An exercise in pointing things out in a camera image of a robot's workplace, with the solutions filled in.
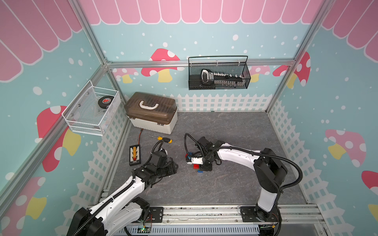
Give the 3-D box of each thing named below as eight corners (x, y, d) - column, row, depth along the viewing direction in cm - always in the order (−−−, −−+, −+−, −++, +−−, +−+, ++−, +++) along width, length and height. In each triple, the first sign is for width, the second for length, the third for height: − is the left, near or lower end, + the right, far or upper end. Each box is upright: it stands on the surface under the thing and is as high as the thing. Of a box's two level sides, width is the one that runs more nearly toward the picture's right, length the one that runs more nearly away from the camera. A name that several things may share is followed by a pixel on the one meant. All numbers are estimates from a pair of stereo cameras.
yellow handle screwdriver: (149, 137, 107) (149, 135, 105) (151, 135, 108) (150, 133, 106) (171, 143, 104) (171, 141, 101) (172, 141, 105) (172, 139, 103)
